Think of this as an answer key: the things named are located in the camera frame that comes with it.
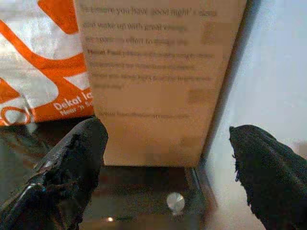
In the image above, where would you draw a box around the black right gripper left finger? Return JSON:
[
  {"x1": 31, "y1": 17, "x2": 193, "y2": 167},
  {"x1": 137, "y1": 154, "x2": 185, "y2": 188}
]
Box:
[{"x1": 0, "y1": 116, "x2": 109, "y2": 230}]

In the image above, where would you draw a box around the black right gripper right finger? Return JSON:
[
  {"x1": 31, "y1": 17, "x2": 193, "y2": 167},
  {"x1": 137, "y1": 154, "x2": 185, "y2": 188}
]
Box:
[{"x1": 229, "y1": 124, "x2": 307, "y2": 230}]

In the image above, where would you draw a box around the round silver table fastener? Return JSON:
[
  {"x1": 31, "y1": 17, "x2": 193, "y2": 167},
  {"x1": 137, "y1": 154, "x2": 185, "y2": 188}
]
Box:
[{"x1": 166, "y1": 193, "x2": 186, "y2": 214}]

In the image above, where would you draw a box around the orange and white plastic bag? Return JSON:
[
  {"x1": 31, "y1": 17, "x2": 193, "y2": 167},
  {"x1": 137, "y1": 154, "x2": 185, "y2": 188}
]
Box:
[{"x1": 0, "y1": 0, "x2": 94, "y2": 127}]

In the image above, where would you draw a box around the brown cardboard box with print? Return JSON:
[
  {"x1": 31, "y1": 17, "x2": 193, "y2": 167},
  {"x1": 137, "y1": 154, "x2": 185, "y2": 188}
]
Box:
[{"x1": 74, "y1": 0, "x2": 255, "y2": 168}]

